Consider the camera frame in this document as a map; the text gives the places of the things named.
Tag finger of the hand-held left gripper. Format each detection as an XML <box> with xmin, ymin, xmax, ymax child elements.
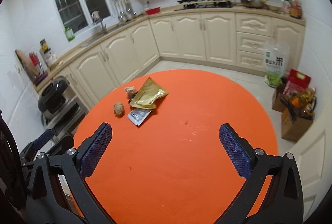
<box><xmin>47</xmin><ymin>135</ymin><xmax>75</xmax><ymax>156</ymax></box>
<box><xmin>19</xmin><ymin>129</ymin><xmax>54</xmax><ymax>162</ymax></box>

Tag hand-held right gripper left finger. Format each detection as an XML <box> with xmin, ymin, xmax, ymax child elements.
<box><xmin>26</xmin><ymin>122</ymin><xmax>115</xmax><ymax>224</ymax></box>

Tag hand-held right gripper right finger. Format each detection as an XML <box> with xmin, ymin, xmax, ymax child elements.
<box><xmin>218</xmin><ymin>123</ymin><xmax>304</xmax><ymax>224</ymax></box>

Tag black rice cooker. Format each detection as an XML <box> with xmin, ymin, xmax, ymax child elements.
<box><xmin>38</xmin><ymin>76</ymin><xmax>70</xmax><ymax>114</ymax></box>

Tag brown lumpy ball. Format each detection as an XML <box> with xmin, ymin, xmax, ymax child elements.
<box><xmin>114</xmin><ymin>102</ymin><xmax>125</xmax><ymax>118</ymax></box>

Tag silver foil sachet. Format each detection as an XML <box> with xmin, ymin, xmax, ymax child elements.
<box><xmin>127</xmin><ymin>108</ymin><xmax>152</xmax><ymax>127</ymax></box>

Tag large cardboard box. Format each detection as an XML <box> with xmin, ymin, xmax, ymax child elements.
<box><xmin>281</xmin><ymin>107</ymin><xmax>314</xmax><ymax>142</ymax></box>

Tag small cardboard box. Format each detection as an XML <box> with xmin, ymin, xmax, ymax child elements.
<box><xmin>272</xmin><ymin>84</ymin><xmax>288</xmax><ymax>113</ymax></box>

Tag purple holder with red chopsticks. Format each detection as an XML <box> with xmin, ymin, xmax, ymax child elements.
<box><xmin>29</xmin><ymin>52</ymin><xmax>48</xmax><ymax>85</ymax></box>

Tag small clear snack wrapper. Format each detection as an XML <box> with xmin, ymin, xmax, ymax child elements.
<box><xmin>124</xmin><ymin>87</ymin><xmax>138</xmax><ymax>105</ymax></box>

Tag gold foil packet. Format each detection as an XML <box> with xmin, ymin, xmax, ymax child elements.
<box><xmin>129</xmin><ymin>77</ymin><xmax>169</xmax><ymax>110</ymax></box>

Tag wooden cutting board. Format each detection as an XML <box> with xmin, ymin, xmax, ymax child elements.
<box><xmin>15</xmin><ymin>49</ymin><xmax>39</xmax><ymax>82</ymax></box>

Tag white panel door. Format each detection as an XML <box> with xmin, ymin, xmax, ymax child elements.
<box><xmin>293</xmin><ymin>120</ymin><xmax>330</xmax><ymax>214</ymax></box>

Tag glass storage jar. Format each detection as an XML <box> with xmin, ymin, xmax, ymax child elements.
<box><xmin>43</xmin><ymin>49</ymin><xmax>57</xmax><ymax>66</ymax></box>

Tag pile of packaged goods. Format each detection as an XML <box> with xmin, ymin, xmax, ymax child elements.
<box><xmin>285</xmin><ymin>87</ymin><xmax>317</xmax><ymax>121</ymax></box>

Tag red gift box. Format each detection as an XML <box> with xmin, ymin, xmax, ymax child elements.
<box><xmin>284</xmin><ymin>69</ymin><xmax>312</xmax><ymax>96</ymax></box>

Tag green white rice bag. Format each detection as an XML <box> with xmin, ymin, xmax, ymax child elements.
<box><xmin>264</xmin><ymin>44</ymin><xmax>289</xmax><ymax>87</ymax></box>

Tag green paper package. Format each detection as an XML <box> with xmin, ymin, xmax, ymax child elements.
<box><xmin>64</xmin><ymin>26</ymin><xmax>76</xmax><ymax>42</ymax></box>

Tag cream kitchen base cabinets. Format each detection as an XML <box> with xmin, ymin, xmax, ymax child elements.
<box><xmin>36</xmin><ymin>10</ymin><xmax>306</xmax><ymax>110</ymax></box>

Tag hanging utensil rack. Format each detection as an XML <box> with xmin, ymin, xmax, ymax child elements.
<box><xmin>112</xmin><ymin>0</ymin><xmax>135</xmax><ymax>21</ymax></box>

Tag black gas stove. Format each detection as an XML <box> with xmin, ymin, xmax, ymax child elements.
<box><xmin>174</xmin><ymin>0</ymin><xmax>234</xmax><ymax>11</ymax></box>

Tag group of condiment bottles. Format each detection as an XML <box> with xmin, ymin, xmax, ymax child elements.
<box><xmin>282</xmin><ymin>0</ymin><xmax>303</xmax><ymax>19</ymax></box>

